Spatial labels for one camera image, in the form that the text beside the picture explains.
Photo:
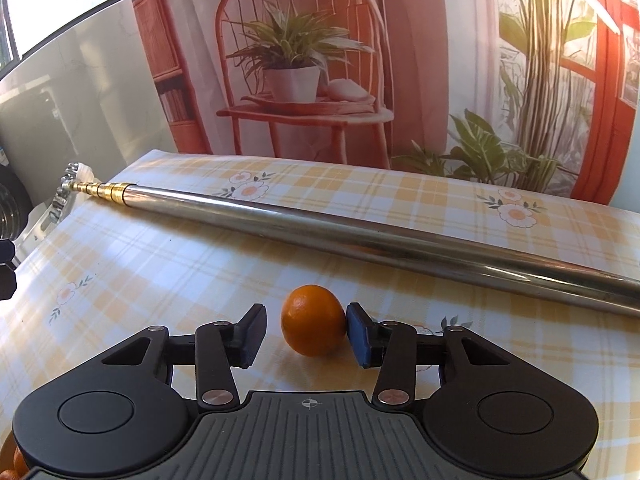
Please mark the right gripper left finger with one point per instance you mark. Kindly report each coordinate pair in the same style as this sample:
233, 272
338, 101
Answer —
219, 346

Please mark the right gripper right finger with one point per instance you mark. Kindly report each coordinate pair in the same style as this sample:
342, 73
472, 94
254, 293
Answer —
389, 346

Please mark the mandarin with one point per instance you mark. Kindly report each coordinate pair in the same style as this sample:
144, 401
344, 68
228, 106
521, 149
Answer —
19, 463
313, 322
9, 474

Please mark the beige ceramic plate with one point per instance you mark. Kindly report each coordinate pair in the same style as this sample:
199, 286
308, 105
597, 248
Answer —
7, 452

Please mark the telescopic metal pole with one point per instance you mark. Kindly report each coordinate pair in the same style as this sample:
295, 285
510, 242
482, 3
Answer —
406, 249

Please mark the printed room backdrop cloth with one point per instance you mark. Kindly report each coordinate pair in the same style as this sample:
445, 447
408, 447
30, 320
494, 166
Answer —
540, 95

